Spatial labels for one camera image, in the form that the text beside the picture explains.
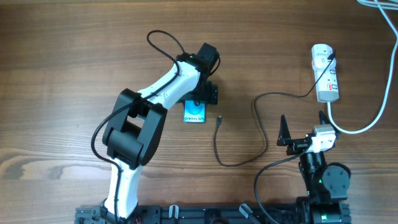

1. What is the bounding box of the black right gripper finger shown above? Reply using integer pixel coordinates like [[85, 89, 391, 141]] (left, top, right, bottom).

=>
[[277, 114, 292, 146], [318, 110, 340, 134]]

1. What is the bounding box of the blue Galaxy S25 smartphone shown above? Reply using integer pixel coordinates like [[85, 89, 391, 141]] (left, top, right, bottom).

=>
[[183, 100, 205, 123]]

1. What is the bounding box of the black USB charging cable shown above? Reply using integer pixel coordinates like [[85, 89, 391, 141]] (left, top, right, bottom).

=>
[[213, 50, 336, 167]]

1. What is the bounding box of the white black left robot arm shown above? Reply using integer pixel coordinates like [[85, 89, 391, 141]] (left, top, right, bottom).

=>
[[100, 43, 220, 223]]

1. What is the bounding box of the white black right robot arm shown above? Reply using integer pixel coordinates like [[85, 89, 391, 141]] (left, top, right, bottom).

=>
[[277, 111, 352, 223]]

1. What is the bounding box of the white USB charger plug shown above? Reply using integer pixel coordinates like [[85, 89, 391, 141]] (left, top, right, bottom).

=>
[[312, 54, 336, 71]]

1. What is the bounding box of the white power strip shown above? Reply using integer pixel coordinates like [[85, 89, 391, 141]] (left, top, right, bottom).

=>
[[312, 44, 339, 103]]

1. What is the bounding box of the white power strip cord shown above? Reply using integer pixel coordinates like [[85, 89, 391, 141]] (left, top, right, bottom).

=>
[[326, 0, 398, 135]]

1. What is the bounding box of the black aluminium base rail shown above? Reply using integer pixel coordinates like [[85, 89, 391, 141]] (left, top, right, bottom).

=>
[[74, 203, 352, 224]]

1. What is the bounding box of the white cables top corner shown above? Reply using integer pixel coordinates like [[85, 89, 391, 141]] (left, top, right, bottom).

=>
[[356, 0, 398, 11]]

